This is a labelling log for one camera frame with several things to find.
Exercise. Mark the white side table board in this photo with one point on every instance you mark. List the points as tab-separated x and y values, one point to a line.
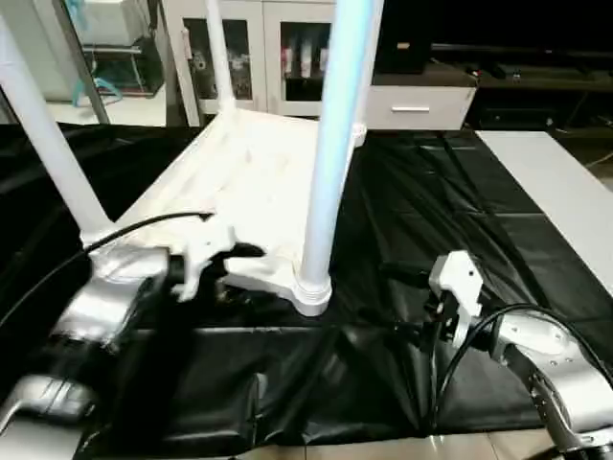
551	182

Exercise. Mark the black shiny table mat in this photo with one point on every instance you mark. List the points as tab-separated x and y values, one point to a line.
455	191

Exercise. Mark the glass tank metal frame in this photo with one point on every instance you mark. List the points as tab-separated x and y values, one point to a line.
143	67

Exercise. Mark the white drawer unit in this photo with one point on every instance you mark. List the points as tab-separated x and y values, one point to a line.
431	96

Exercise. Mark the light blue plastic stool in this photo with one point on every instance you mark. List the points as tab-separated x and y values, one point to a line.
76	93

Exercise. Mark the white plastic table top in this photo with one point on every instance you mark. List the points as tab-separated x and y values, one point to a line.
249	167

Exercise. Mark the white plastic storage box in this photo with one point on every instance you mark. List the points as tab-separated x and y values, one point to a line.
129	24

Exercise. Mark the black box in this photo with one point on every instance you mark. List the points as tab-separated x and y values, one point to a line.
407	52

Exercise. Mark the white glass door cabinet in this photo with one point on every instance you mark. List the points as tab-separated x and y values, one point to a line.
270	48

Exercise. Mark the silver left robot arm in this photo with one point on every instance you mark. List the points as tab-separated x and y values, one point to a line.
96	311

